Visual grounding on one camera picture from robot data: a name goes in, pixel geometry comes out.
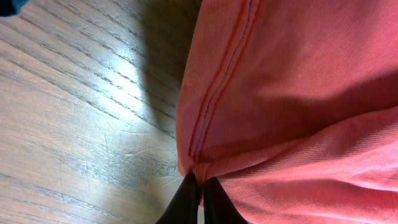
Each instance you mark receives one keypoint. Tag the folded dark navy garment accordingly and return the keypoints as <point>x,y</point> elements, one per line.
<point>11,7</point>

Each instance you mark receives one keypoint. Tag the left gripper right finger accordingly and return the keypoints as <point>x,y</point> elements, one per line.
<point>218,208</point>

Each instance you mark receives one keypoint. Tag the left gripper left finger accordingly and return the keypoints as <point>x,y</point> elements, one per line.
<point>183,208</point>

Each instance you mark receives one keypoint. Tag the coral red t-shirt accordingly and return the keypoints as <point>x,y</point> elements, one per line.
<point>292,104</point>

